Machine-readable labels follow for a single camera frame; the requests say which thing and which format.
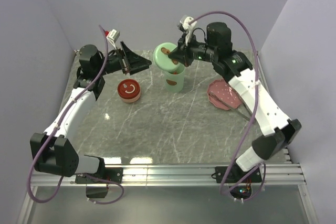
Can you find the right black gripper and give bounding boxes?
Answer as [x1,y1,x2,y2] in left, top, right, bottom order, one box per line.
[169,31,217,68]

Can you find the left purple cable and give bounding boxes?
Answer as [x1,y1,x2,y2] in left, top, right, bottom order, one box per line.
[26,24,124,206]

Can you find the green tin canister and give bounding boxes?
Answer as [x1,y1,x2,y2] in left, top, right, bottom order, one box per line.
[164,66,185,93]

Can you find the purple cable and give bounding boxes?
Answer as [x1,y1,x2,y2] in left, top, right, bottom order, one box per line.
[188,10,266,202]
[26,24,124,206]

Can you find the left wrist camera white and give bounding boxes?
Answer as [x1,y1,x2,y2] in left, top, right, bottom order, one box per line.
[105,29,120,49]

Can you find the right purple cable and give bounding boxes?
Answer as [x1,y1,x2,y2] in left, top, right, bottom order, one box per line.
[188,10,266,202]

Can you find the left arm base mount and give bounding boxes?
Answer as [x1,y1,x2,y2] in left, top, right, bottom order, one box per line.
[75,167,123,200]

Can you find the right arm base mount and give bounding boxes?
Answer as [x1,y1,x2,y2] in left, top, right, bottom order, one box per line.
[211,164,266,202]

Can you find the pink dotted plate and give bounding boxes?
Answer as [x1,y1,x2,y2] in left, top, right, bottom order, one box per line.
[207,79,242,111]

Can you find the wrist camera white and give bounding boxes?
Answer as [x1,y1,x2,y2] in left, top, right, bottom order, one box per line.
[178,15,197,45]
[105,29,120,49]

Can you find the metal tongs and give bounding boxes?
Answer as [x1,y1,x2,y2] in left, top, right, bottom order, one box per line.
[208,91,255,124]

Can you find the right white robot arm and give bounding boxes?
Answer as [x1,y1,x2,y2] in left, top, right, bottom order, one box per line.
[169,22,302,182]

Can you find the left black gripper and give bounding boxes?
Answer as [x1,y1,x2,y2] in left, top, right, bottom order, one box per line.
[96,41,152,76]

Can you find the cream pink bowl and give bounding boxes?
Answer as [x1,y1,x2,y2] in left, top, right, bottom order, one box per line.
[120,93,141,103]

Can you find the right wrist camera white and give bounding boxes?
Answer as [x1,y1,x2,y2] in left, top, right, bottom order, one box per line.
[178,15,197,45]

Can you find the red round lid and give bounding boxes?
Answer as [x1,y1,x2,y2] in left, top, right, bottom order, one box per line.
[117,79,140,99]

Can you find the green round lid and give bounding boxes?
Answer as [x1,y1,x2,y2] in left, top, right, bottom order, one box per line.
[153,42,182,72]

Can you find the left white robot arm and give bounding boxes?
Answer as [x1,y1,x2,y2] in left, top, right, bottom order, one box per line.
[30,42,152,183]

